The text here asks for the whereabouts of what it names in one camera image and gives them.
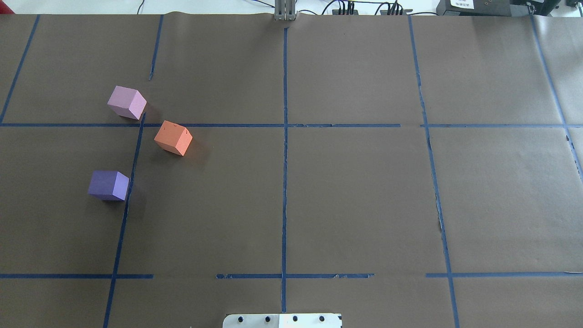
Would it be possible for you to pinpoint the black USB hub left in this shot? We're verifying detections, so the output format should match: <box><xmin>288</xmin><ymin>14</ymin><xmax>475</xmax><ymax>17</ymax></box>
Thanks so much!
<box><xmin>331</xmin><ymin>0</ymin><xmax>358</xmax><ymax>16</ymax></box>

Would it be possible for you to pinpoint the pink foam block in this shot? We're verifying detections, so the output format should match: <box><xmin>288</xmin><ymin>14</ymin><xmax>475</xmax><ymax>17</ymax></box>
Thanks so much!
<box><xmin>107</xmin><ymin>86</ymin><xmax>147</xmax><ymax>120</ymax></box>

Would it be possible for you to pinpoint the orange foam block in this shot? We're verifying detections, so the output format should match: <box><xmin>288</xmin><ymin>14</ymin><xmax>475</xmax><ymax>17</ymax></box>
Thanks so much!
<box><xmin>154</xmin><ymin>120</ymin><xmax>193</xmax><ymax>156</ymax></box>

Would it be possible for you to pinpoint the black USB hub right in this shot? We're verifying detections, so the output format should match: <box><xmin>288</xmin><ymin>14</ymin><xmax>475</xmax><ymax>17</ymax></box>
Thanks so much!
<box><xmin>375</xmin><ymin>1</ymin><xmax>413</xmax><ymax>16</ymax></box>

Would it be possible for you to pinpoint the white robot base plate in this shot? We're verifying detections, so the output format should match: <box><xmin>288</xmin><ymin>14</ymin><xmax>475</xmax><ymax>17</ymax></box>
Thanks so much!
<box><xmin>222</xmin><ymin>313</ymin><xmax>343</xmax><ymax>328</ymax></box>

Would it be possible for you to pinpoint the purple foam block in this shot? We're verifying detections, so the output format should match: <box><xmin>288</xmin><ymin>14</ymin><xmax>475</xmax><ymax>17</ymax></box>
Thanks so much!
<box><xmin>87</xmin><ymin>170</ymin><xmax>129</xmax><ymax>201</ymax></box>

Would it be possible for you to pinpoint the black computer box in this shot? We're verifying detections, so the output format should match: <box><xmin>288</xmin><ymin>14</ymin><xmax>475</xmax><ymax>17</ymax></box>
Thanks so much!
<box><xmin>435</xmin><ymin>0</ymin><xmax>560</xmax><ymax>17</ymax></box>

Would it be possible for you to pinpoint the black usb hub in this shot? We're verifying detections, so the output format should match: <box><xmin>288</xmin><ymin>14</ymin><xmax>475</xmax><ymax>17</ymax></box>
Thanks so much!
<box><xmin>331</xmin><ymin>0</ymin><xmax>358</xmax><ymax>16</ymax></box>
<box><xmin>375</xmin><ymin>1</ymin><xmax>413</xmax><ymax>16</ymax></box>

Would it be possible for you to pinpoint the grey aluminium frame post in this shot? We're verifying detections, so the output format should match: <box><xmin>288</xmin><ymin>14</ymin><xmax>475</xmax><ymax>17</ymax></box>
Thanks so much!
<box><xmin>274</xmin><ymin>0</ymin><xmax>297</xmax><ymax>21</ymax></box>

